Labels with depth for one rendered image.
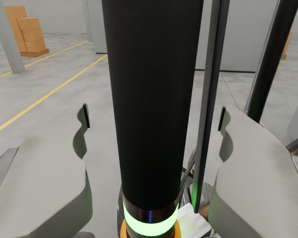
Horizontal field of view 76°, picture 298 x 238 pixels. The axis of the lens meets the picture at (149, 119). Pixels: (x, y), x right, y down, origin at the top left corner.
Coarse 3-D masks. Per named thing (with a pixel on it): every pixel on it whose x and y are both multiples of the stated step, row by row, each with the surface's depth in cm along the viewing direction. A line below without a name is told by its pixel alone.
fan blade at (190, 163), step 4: (192, 152) 61; (192, 156) 53; (192, 160) 49; (188, 164) 52; (192, 164) 46; (188, 168) 49; (188, 172) 45; (184, 176) 48; (184, 180) 45; (180, 184) 49; (184, 184) 55; (180, 188) 45; (180, 192) 47; (180, 196) 52; (180, 200) 54; (180, 204) 55
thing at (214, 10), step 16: (224, 0) 6; (224, 16) 6; (224, 32) 6; (208, 48) 7; (208, 64) 7; (208, 80) 7; (208, 96) 7; (208, 112) 8; (208, 128) 8; (208, 144) 9; (192, 192) 12
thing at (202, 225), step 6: (186, 204) 18; (180, 210) 18; (186, 210) 18; (192, 210) 18; (180, 216) 17; (192, 216) 17; (198, 216) 17; (198, 222) 17; (204, 222) 17; (198, 228) 16; (204, 228) 16; (210, 228) 16; (192, 234) 16; (198, 234) 16; (204, 234) 16
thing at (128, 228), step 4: (176, 216) 12; (128, 224) 12; (128, 228) 12; (172, 228) 12; (128, 232) 12; (132, 232) 11; (136, 232) 11; (168, 232) 11; (172, 232) 12; (132, 236) 12; (136, 236) 11; (140, 236) 11; (144, 236) 11; (156, 236) 11; (160, 236) 11; (164, 236) 11; (168, 236) 12
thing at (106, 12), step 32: (128, 0) 5; (160, 0) 5; (192, 0) 5; (128, 32) 5; (160, 32) 5; (192, 32) 6; (128, 64) 6; (160, 64) 6; (192, 64) 6; (128, 96) 7; (160, 96) 6; (128, 128) 7; (160, 128) 7; (128, 160) 8; (160, 160) 8; (128, 192) 10; (160, 192) 9
